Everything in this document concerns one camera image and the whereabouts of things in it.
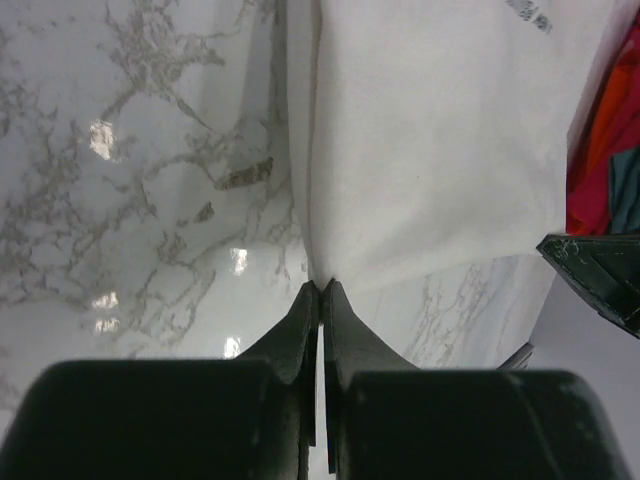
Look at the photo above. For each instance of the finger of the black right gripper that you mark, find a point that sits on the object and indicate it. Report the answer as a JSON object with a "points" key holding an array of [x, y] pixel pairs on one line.
{"points": [[602, 270]]}

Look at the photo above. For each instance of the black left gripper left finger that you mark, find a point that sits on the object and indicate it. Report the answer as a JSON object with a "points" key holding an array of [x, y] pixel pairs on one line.
{"points": [[250, 417]]}

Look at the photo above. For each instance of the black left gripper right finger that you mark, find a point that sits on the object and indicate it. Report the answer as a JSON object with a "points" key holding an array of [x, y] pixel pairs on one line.
{"points": [[389, 419]]}

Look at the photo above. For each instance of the cream green Charlie Brown shirt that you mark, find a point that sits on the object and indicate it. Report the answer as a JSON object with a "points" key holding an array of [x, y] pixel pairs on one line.
{"points": [[424, 135]]}

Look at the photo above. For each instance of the teal folded shirt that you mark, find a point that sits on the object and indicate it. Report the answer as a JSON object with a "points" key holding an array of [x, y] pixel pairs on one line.
{"points": [[624, 192]]}

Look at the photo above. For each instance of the orange folded shirt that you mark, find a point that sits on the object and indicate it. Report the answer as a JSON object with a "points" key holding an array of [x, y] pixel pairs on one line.
{"points": [[617, 89]]}

